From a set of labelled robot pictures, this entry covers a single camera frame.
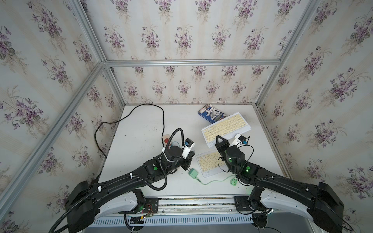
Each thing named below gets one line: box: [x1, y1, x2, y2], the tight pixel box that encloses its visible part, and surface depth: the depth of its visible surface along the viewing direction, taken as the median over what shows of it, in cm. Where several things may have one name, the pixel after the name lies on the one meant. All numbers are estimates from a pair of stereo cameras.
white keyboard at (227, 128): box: [201, 112, 252, 149], surface depth 80 cm
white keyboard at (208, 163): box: [195, 149, 228, 179], surface depth 88 cm
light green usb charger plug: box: [187, 167, 199, 180], surface depth 84 cm
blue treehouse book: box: [197, 103, 227, 124], surface depth 113 cm
